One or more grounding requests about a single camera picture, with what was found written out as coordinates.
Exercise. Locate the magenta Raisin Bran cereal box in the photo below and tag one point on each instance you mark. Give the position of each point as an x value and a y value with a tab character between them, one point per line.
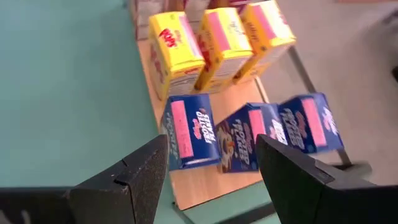
149	18

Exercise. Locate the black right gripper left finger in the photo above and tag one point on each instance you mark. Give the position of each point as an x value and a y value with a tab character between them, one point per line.
130	193

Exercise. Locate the yellow Corn Pops cereal box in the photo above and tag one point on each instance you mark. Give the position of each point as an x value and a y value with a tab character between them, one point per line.
224	34
267	28
174	46

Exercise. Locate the green table mat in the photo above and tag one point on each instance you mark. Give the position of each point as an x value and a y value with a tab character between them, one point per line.
62	93

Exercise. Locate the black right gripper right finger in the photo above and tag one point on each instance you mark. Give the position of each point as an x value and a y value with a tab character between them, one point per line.
304	193

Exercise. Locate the wooden shelf with black frame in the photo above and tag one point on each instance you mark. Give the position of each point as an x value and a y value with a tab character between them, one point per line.
217	189

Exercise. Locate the blue Frosted Flakes cereal box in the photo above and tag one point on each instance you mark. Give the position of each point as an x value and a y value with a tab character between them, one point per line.
311	124
239	133
192	130

